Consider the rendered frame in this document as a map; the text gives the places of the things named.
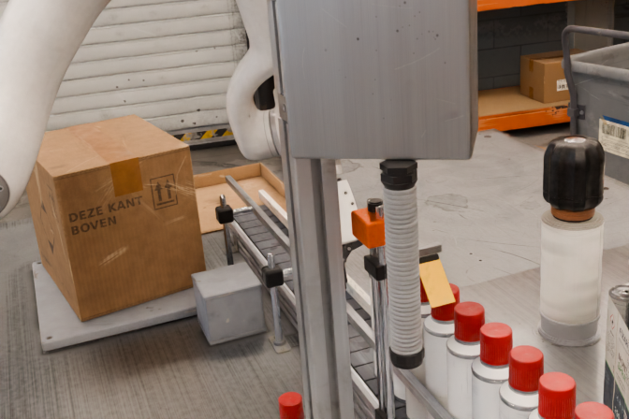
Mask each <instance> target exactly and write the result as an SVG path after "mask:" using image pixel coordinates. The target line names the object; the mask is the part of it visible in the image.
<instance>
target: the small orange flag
mask: <svg viewBox="0 0 629 419"><path fill-rule="evenodd" d="M419 275H420V278H421V280H422V283H423V286H424V288H425V291H426V294H427V297H428V300H429V301H430V304H431V307H432V308H435V307H439V306H443V305H446V304H449V303H453V302H456V301H455V298H454V296H453V294H452V291H451V288H450V286H449V283H448V280H447V277H446V274H445V271H444V269H443V266H442V263H441V261H440V258H439V255H438V253H435V254H431V255H427V256H423V257H419Z"/></svg>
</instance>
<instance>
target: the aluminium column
mask: <svg viewBox="0 0 629 419"><path fill-rule="evenodd" d="M267 8H268V18H269V27H270V38H271V57H272V66H273V76H274V86H275V91H276V92H277V93H279V94H283V95H284V97H285V83H284V72H283V62H282V52H281V41H280V32H279V22H278V11H277V1H276V0H267ZM278 125H279V135H280V145H281V154H282V165H283V174H284V185H285V202H286V213H287V222H288V233H289V242H290V252H291V262H292V272H293V282H294V292H295V301H296V312H297V321H298V331H299V341H300V360H301V369H302V379H303V389H304V399H305V409H306V419H355V415H354V402H353V389H352V376H351V363H350V351H349V338H348V324H347V311H346V298H345V285H344V260H343V246H342V233H341V220H340V207H339V194H338V181H337V168H336V159H295V158H292V156H291V154H290V144H289V134H288V123H287V121H285V120H284V119H282V118H281V117H278Z"/></svg>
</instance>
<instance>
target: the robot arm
mask: <svg viewBox="0 0 629 419"><path fill-rule="evenodd" d="M110 1H111V0H9V1H8V3H7V6H6V8H5V10H4V12H3V14H2V16H1V17H0V219H2V218H3V217H5V216H6V215H7V214H9V213H10V212H11V211H12V210H13V209H14V207H15V206H16V205H17V204H18V202H19V201H20V199H21V197H22V194H23V193H24V191H25V189H26V186H27V184H28V182H29V180H30V178H31V175H32V172H33V169H34V166H35V163H36V160H37V156H38V153H39V150H40V146H41V143H42V140H43V138H44V134H45V131H46V127H47V124H48V120H49V118H50V115H51V109H52V106H53V103H54V100H55V98H56V95H57V93H58V90H59V88H60V85H61V83H62V80H63V78H64V76H65V74H66V71H67V69H68V67H69V65H70V63H71V62H72V60H73V58H74V56H75V54H76V53H77V51H78V49H79V47H80V45H81V43H82V41H83V40H84V39H85V37H86V36H87V34H88V32H89V30H90V29H91V27H92V25H93V24H94V22H95V20H96V19H97V17H98V16H99V14H100V13H101V12H102V10H103V9H104V8H105V7H106V5H107V4H108V3H109V2H110ZM236 2H237V5H238V8H239V11H240V13H241V18H242V21H243V24H244V27H245V30H246V33H247V35H248V37H249V41H250V48H249V50H248V51H247V52H246V53H245V55H244V56H243V58H242V59H241V61H240V63H239V64H238V66H237V67H236V69H235V71H234V73H233V76H232V78H231V81H230V83H229V86H228V89H227V116H228V120H229V123H230V126H231V129H232V132H233V135H234V138H235V141H236V142H237V144H238V147H239V150H240V151H241V153H242V155H243V156H244V157H245V158H247V159H249V160H263V159H269V158H273V157H278V156H282V154H281V145H280V135H279V125H278V117H280V114H279V104H278V94H277V92H276V91H275V88H274V90H273V95H274V101H275V108H273V109H269V110H263V111H262V110H259V109H257V108H256V105H255V102H254V94H255V92H256V90H257V88H258V87H259V86H260V85H261V84H262V83H263V82H264V81H265V80H266V79H268V78H269V77H271V76H273V66H272V57H271V38H270V27H269V18H268V8H267V0H236ZM337 181H338V194H339V207H340V220H341V233H342V246H343V260H344V264H345V263H346V259H347V257H348V255H349V254H350V253H351V252H352V251H353V250H355V249H356V248H358V247H360V246H362V245H363V244H362V243H361V242H360V241H359V240H358V239H357V238H356V237H354V236H353V234H352V222H351V211H352V210H357V206H356V202H355V199H354V197H353V194H352V191H351V189H350V186H349V184H348V182H347V180H343V181H342V179H341V178H337ZM346 243H347V244H346ZM346 283H347V276H346V271H345V265H344V285H345V289H346Z"/></svg>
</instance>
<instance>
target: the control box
mask: <svg viewBox="0 0 629 419"><path fill-rule="evenodd" d="M276 1H277V11H278V22H279V32H280V41H281V52H282V62H283V72H284V83H285V102H286V113H287V123H288V134H289V144H290V154H291V156H292V158H295V159H392V160H468V159H471V157H472V155H473V151H474V146H475V139H476V135H477V130H478V75H477V0H276Z"/></svg>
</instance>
